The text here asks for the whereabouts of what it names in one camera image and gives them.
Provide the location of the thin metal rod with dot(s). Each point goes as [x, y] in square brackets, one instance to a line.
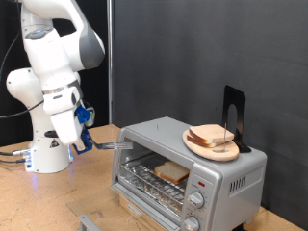
[225, 138]

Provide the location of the white bread slice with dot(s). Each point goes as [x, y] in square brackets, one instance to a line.
[171, 171]
[208, 133]
[199, 143]

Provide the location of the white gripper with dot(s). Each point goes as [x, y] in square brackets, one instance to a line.
[65, 128]

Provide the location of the vertical metal pole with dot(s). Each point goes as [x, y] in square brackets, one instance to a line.
[110, 64]

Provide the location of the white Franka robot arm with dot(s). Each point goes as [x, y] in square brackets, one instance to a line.
[48, 64]

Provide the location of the silver toaster oven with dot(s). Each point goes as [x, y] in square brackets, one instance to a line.
[224, 199]

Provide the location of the silver oven control knob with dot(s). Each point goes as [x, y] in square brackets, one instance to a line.
[192, 223]
[196, 200]

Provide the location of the blue metal bracket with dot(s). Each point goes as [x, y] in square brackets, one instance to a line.
[88, 222]

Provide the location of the red oven indicator light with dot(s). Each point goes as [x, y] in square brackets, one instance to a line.
[201, 184]

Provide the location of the glass oven door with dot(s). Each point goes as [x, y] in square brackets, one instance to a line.
[144, 207]

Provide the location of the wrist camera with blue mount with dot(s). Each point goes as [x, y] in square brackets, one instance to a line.
[82, 115]

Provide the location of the aluminium foil tray liner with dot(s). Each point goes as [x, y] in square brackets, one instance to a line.
[166, 200]

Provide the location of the black metal bookend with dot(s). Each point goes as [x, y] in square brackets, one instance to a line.
[239, 99]

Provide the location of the round wooden plate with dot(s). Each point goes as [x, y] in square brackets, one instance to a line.
[211, 154]

